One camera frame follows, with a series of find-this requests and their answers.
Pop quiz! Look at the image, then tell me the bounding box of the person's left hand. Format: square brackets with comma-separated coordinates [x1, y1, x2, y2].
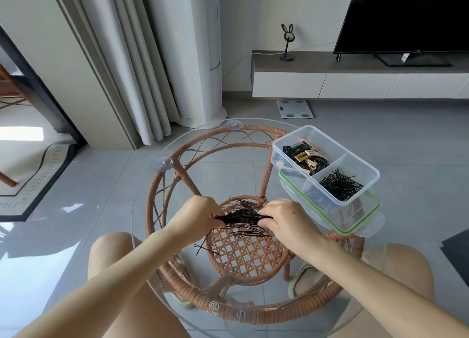
[167, 195, 226, 247]

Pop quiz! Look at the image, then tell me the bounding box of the person's right hand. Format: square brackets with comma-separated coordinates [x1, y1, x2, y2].
[257, 198, 327, 255]

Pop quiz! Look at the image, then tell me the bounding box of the bundle of black bobby pins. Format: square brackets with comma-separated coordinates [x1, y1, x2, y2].
[212, 197, 275, 239]

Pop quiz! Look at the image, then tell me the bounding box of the person's left forearm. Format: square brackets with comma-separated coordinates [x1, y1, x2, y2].
[14, 225, 195, 338]

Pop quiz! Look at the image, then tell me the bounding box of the person's right forearm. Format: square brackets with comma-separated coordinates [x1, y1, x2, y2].
[305, 233, 469, 338]

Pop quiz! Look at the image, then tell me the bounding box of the person's right green slipper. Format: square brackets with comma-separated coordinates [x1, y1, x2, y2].
[287, 262, 320, 299]

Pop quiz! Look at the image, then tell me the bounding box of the person's green slipper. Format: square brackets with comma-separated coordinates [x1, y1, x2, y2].
[169, 254, 196, 310]
[287, 262, 320, 299]

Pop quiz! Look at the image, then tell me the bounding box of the pile of mixed hair clips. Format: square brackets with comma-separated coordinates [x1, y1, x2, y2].
[281, 140, 330, 176]

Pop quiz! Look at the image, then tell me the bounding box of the pile of black bobby pins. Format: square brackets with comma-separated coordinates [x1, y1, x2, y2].
[318, 169, 366, 202]

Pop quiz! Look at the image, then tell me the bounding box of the clear lid with green seal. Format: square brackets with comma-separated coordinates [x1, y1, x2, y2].
[278, 169, 386, 238]

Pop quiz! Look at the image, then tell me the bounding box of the person's left green slipper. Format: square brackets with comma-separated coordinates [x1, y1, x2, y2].
[169, 254, 196, 310]

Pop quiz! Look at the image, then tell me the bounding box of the clear divided plastic container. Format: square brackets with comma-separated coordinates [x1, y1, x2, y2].
[271, 125, 381, 207]

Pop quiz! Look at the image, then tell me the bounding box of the white bathroom scale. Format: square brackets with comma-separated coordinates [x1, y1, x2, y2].
[276, 100, 315, 119]

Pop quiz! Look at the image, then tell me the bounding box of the person's left leg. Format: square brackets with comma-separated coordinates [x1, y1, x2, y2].
[87, 232, 193, 338]

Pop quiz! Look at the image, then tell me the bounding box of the person's leg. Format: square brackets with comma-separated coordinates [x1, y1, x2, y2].
[87, 232, 193, 338]
[339, 242, 436, 338]

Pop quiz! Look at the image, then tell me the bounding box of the person's right leg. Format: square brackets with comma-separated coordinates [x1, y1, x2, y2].
[339, 242, 436, 338]

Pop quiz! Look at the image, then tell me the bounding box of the white and grey television cabinet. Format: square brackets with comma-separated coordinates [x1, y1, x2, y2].
[251, 50, 469, 100]

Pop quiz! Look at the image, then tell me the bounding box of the white tower air conditioner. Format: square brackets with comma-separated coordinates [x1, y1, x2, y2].
[142, 0, 228, 130]

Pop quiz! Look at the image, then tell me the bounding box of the beige rug with dark border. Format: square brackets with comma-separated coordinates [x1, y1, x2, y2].
[0, 140, 78, 222]

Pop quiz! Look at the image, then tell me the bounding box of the grey curtain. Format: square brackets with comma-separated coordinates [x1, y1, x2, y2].
[48, 0, 181, 146]

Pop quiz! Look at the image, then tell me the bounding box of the black rabbit-shaped ornament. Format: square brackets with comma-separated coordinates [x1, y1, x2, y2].
[279, 23, 296, 62]

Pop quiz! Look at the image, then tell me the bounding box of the dark floor mat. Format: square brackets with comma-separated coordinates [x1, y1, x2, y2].
[440, 228, 469, 277]

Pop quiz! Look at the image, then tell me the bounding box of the brown wooden furniture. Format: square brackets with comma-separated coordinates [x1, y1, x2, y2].
[0, 64, 33, 188]

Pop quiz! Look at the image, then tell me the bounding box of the black flat screen television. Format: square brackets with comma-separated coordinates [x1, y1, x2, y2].
[332, 0, 469, 68]

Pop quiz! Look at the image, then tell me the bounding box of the round rattan table frame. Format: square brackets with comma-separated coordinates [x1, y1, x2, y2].
[145, 125, 367, 326]

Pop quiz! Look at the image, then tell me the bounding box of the black door frame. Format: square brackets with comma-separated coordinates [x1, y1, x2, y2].
[0, 23, 87, 145]

